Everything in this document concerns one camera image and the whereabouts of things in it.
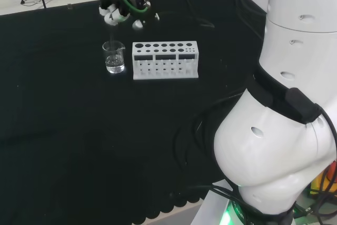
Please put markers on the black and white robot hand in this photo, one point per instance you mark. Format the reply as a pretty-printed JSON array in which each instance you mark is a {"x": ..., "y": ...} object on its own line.
[{"x": 118, "y": 1}]

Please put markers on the clear glass beaker with water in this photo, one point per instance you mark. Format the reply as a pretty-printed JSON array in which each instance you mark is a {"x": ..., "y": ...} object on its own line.
[{"x": 114, "y": 61}]

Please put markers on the white test tube rack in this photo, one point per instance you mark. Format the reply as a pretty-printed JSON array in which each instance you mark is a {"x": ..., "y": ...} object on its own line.
[{"x": 163, "y": 61}]

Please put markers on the clear plastic cloth clip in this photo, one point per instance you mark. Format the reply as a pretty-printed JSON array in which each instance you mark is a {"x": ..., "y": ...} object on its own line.
[{"x": 69, "y": 6}]

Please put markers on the black bench cloth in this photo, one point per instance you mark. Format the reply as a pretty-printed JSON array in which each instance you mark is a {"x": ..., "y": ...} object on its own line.
[{"x": 79, "y": 130}]

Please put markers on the yellow stop button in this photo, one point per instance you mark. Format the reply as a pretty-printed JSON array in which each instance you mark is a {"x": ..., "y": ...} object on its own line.
[{"x": 325, "y": 180}]

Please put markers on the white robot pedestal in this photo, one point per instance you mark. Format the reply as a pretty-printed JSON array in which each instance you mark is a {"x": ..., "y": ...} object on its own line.
[{"x": 213, "y": 206}]

